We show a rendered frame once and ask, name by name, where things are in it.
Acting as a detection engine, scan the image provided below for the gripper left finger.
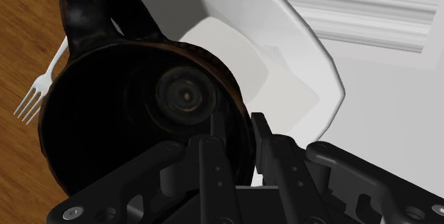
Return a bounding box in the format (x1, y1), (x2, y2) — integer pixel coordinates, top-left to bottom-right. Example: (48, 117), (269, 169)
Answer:
(46, 111), (244, 224)

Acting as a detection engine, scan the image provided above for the black mug with handle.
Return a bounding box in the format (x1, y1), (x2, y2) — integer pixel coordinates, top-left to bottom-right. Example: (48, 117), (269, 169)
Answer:
(38, 0), (258, 197)

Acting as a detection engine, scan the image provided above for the white moulded furniture panel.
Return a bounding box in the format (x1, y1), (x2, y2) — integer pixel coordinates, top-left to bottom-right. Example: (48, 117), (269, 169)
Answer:
(255, 0), (444, 72)

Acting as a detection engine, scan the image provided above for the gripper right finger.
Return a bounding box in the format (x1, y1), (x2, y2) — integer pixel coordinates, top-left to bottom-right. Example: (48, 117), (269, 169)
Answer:
(250, 111), (444, 224)

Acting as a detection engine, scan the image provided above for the white fork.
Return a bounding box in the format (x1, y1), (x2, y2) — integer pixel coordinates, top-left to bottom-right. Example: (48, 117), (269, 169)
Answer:
(13, 36), (70, 126)

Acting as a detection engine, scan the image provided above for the white plate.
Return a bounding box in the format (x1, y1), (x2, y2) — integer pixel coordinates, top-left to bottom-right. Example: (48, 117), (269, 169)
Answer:
(110, 0), (347, 187)

